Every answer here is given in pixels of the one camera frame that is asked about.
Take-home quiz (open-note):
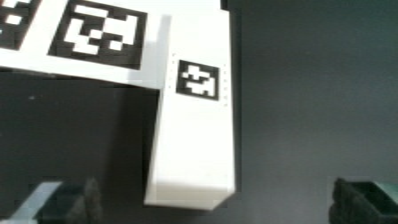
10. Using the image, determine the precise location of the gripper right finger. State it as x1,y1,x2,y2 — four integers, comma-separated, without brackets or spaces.
329,178,398,224

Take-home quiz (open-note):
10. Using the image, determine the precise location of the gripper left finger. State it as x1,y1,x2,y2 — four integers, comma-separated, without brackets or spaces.
4,178,104,224

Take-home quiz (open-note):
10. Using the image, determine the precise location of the fiducial marker base plate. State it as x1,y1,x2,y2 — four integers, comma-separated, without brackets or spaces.
0,0,171,89

